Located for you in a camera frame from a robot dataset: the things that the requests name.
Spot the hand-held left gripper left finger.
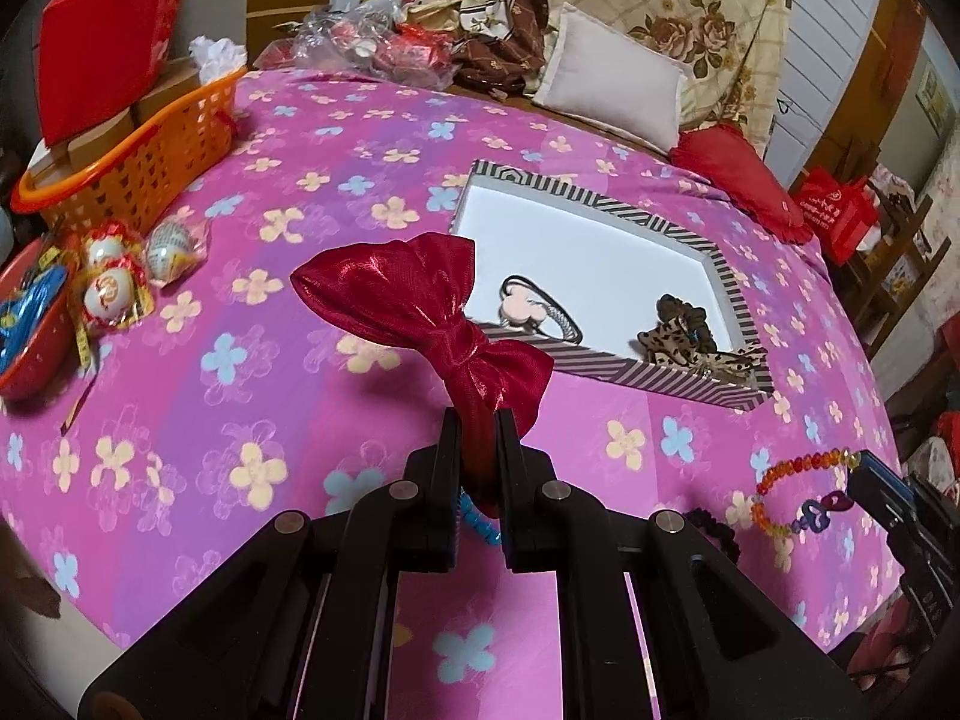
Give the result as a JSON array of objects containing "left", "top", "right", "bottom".
[{"left": 79, "top": 406, "right": 462, "bottom": 720}]

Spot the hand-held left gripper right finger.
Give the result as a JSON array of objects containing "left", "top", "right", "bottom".
[{"left": 495, "top": 406, "right": 875, "bottom": 720}]

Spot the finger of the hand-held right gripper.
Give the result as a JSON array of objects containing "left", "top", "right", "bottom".
[{"left": 847, "top": 450, "right": 932, "bottom": 542}]

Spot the orange bead bracelet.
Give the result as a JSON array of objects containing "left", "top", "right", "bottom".
[{"left": 750, "top": 448, "right": 863, "bottom": 537}]

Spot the grey hair tie pink mouse charm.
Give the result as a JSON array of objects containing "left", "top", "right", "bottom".
[{"left": 497, "top": 275, "right": 586, "bottom": 346}]

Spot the red satin bow headband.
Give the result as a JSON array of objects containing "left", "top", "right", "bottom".
[{"left": 289, "top": 232, "right": 556, "bottom": 518}]

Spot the leopard print brown scrunchie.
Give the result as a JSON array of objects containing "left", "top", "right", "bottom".
[{"left": 636, "top": 294, "right": 770, "bottom": 391}]

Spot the striped cardboard box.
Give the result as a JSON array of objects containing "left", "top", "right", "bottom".
[{"left": 450, "top": 160, "right": 776, "bottom": 413}]

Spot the black scrunchie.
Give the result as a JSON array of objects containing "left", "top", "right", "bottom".
[{"left": 686, "top": 508, "right": 743, "bottom": 563}]

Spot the wooden chair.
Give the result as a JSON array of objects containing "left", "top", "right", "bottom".
[{"left": 855, "top": 187, "right": 938, "bottom": 361}]

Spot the red shopping bag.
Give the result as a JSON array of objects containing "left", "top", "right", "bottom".
[{"left": 795, "top": 167, "right": 880, "bottom": 265}]

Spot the red ruffled cushion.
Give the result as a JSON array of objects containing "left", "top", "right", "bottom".
[{"left": 670, "top": 125, "right": 815, "bottom": 245}]

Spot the silver wrapped ball ornament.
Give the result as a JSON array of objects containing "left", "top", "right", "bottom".
[{"left": 146, "top": 219, "right": 200, "bottom": 282}]

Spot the thin red stick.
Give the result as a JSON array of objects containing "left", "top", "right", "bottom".
[{"left": 60, "top": 371, "right": 98, "bottom": 432}]

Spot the yellow measuring tape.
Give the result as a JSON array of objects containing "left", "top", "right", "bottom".
[{"left": 45, "top": 244, "right": 102, "bottom": 372}]

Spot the white pillow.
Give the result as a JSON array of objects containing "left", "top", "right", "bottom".
[{"left": 531, "top": 4, "right": 695, "bottom": 155}]

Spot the white ball ornament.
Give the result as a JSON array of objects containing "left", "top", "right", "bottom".
[{"left": 82, "top": 229, "right": 128, "bottom": 267}]

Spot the bag of red packets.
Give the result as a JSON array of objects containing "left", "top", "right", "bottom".
[{"left": 371, "top": 22, "right": 458, "bottom": 91}]

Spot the red plastic basket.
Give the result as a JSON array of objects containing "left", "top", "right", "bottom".
[{"left": 0, "top": 236, "right": 83, "bottom": 400}]

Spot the brown patterned cloth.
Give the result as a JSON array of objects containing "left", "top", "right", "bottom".
[{"left": 450, "top": 0, "right": 563, "bottom": 98}]

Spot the orange plastic basket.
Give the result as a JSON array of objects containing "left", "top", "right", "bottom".
[{"left": 11, "top": 66, "right": 248, "bottom": 230}]

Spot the blue foil wrapper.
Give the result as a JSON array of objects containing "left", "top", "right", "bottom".
[{"left": 0, "top": 266, "right": 68, "bottom": 372}]

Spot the clear plastic bag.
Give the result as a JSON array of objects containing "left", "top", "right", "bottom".
[{"left": 292, "top": 0, "right": 406, "bottom": 76}]

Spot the red plush doll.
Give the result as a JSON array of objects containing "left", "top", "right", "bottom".
[{"left": 401, "top": 0, "right": 470, "bottom": 27}]

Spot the brown cardboard box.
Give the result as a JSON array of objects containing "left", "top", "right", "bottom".
[
  {"left": 131, "top": 60, "right": 203, "bottom": 128},
  {"left": 67, "top": 109, "right": 136, "bottom": 166}
]

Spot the white crumpled tissue paper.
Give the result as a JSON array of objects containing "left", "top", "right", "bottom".
[{"left": 187, "top": 36, "right": 248, "bottom": 83}]

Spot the red gift bag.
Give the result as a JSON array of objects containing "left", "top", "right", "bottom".
[{"left": 39, "top": 0, "right": 188, "bottom": 147}]

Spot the blue bead bracelet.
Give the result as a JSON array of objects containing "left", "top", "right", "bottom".
[{"left": 459, "top": 491, "right": 502, "bottom": 548}]

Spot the wall picture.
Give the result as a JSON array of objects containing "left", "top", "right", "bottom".
[{"left": 919, "top": 64, "right": 957, "bottom": 136}]

